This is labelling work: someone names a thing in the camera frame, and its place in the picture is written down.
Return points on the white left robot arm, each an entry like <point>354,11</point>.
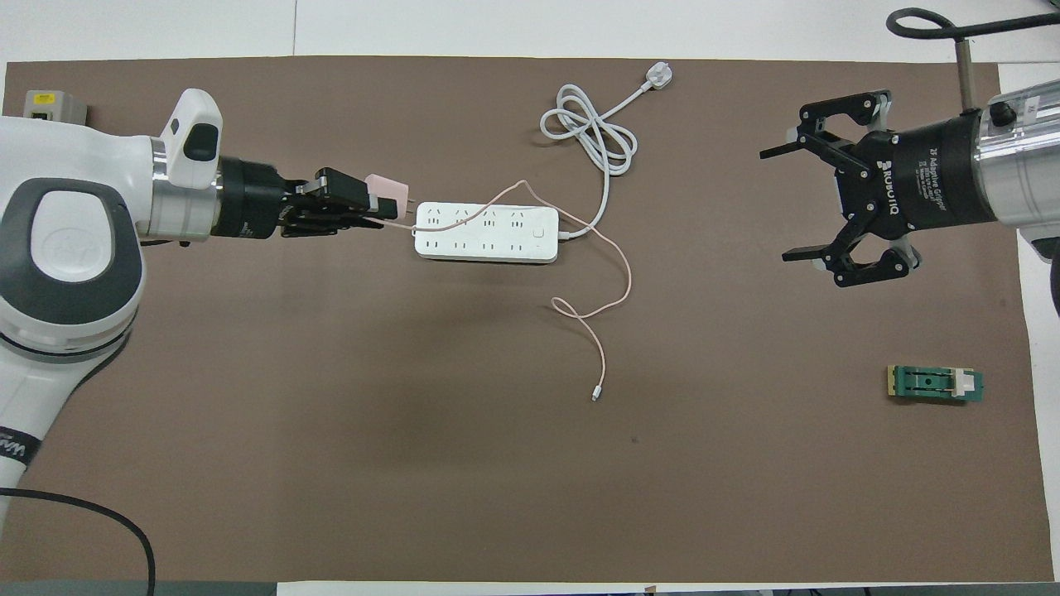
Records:
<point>66,240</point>

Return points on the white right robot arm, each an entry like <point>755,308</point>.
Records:
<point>1027,165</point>

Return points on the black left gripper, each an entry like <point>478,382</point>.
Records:
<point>252,203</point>

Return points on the brown table mat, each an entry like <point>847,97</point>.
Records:
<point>497,480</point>

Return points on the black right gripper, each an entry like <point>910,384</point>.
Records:
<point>919,178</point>

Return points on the pink charger adapter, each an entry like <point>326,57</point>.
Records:
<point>387,192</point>

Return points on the white power strip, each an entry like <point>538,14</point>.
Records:
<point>489,244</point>

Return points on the grey on-off switch box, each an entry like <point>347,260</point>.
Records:
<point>58,106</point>

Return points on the green knife switch block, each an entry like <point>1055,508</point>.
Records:
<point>927,384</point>

